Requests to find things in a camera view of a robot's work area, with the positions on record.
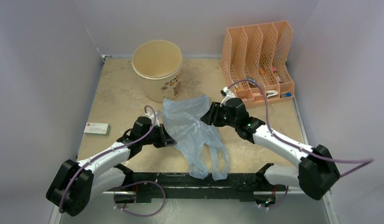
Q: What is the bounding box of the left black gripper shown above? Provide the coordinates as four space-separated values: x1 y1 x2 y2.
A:
141 123 176 148

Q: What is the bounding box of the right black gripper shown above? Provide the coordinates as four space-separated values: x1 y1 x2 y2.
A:
201 102 239 128

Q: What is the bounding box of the blue plastic trash bag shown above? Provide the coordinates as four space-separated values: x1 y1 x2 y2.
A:
163 95 229 181

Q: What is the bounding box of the beige paper trash bin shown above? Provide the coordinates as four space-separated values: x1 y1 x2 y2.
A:
132 40 183 102

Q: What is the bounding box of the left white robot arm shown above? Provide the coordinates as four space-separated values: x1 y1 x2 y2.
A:
46 116 177 217

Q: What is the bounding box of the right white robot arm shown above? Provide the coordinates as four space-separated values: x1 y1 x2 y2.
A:
200 98 341 200

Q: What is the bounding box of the white stapler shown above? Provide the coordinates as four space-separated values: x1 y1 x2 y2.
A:
265 90 279 99

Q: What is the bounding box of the white red small box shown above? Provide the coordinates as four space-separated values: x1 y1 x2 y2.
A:
84 122 110 136

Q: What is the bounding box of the orange item in rack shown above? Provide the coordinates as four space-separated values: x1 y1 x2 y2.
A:
258 67 265 75

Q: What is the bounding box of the blue small item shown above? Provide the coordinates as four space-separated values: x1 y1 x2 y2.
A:
280 92 292 98

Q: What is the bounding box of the orange file organizer rack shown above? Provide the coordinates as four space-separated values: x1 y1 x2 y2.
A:
220 21 294 107

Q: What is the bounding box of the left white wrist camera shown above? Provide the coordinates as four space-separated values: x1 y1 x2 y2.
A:
145 110 163 126

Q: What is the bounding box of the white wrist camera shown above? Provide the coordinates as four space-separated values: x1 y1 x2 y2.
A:
220 87 236 106
145 110 163 126

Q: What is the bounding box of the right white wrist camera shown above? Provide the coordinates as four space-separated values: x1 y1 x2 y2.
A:
220 87 236 106

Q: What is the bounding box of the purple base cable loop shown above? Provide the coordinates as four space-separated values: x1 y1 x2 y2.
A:
113 180 167 217

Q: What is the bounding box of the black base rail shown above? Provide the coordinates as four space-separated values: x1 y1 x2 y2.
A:
115 164 286 204

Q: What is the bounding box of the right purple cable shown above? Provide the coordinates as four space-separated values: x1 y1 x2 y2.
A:
227 79 375 178

